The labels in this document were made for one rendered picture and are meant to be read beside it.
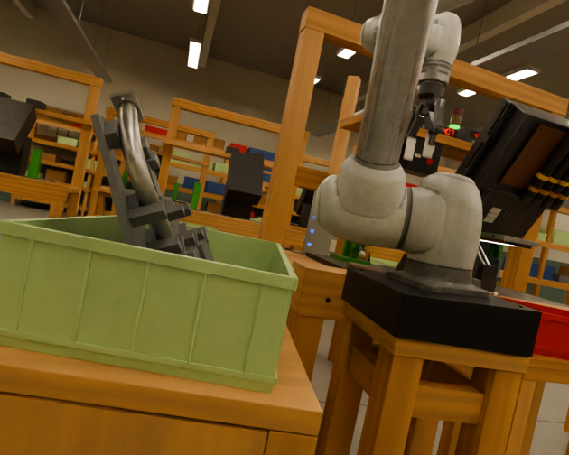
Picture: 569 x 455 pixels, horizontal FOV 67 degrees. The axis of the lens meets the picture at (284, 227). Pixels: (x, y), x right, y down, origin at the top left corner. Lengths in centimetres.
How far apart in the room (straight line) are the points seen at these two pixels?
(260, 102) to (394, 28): 1108
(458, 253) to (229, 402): 63
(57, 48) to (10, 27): 105
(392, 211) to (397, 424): 45
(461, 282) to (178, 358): 67
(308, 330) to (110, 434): 82
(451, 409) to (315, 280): 52
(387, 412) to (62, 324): 64
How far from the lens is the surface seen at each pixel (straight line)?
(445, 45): 143
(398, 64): 93
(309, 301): 133
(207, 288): 62
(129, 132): 72
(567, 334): 147
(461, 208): 104
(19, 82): 1229
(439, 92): 140
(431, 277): 104
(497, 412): 111
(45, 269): 68
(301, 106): 194
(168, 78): 1185
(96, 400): 64
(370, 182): 97
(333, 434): 125
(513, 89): 256
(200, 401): 62
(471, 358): 102
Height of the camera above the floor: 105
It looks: 2 degrees down
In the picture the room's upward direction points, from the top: 12 degrees clockwise
